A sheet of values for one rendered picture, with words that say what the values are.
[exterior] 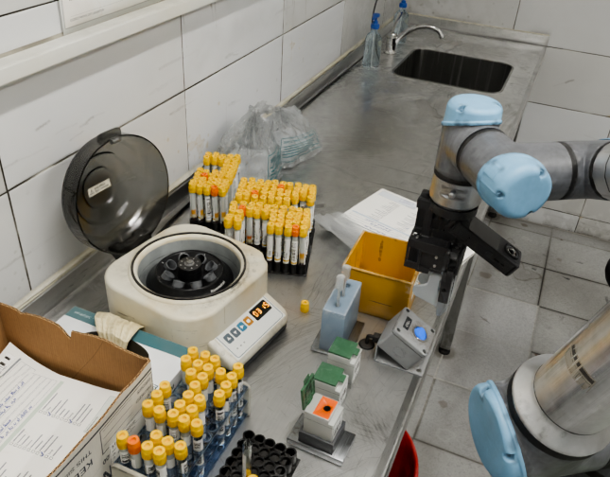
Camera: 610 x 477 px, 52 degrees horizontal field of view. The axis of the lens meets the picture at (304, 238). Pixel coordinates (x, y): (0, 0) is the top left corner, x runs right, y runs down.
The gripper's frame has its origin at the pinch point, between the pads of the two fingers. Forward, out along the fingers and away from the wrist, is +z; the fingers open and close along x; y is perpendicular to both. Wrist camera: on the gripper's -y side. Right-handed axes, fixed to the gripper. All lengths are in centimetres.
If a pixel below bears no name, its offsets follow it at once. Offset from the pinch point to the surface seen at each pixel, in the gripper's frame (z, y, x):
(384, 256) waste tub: 7.5, 15.6, -20.3
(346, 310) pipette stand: 2.7, 15.1, 4.6
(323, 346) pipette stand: 10.9, 17.9, 6.0
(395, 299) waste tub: 7.2, 9.6, -7.8
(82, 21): -35, 68, -1
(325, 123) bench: 12, 55, -88
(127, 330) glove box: 4, 45, 24
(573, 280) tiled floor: 100, -37, -174
